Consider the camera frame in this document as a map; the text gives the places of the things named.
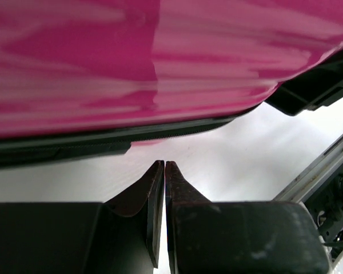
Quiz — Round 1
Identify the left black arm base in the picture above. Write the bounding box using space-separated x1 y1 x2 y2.
304 171 343 243

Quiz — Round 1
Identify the aluminium rail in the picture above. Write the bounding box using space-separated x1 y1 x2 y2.
274 134 343 203

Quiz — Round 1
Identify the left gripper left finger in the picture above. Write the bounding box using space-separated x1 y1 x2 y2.
0 160 165 273

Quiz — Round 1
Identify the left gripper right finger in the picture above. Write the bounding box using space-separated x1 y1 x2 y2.
165 162 329 273

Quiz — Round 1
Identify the pink and teal kids suitcase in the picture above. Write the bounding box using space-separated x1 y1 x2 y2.
0 0 343 168

